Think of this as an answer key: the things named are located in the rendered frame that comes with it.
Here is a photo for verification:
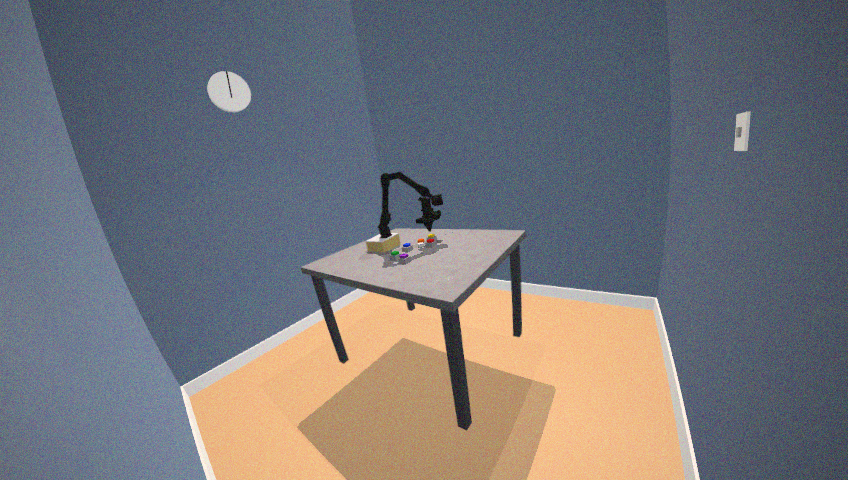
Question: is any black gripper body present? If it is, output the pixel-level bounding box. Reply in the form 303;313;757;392
416;207;433;224

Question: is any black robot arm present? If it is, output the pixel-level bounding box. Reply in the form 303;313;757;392
378;172;443;238

